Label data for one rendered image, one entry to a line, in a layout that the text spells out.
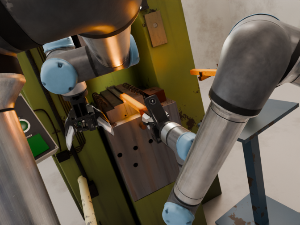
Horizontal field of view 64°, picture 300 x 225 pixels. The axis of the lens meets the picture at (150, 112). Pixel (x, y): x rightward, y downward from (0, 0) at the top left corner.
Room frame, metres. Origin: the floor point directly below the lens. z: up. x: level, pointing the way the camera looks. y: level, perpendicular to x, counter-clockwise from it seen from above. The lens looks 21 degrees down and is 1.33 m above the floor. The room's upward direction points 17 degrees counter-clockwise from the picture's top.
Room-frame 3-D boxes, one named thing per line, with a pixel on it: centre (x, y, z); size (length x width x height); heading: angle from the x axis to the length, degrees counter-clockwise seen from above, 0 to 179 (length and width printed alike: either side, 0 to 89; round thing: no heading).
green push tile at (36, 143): (0.87, 0.47, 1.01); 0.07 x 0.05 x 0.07; 131
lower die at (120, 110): (1.34, 0.17, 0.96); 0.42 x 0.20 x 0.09; 16
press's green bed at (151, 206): (1.36, 0.11, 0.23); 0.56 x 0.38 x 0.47; 16
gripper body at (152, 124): (0.74, -0.03, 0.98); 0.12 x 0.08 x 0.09; 16
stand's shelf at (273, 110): (1.08, -0.47, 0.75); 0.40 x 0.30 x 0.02; 115
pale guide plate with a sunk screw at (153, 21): (1.34, -0.16, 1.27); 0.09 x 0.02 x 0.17; 106
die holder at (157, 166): (1.36, 0.11, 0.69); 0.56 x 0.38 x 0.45; 16
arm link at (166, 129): (0.66, -0.05, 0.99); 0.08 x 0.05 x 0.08; 106
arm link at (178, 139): (0.59, -0.07, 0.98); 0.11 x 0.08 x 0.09; 16
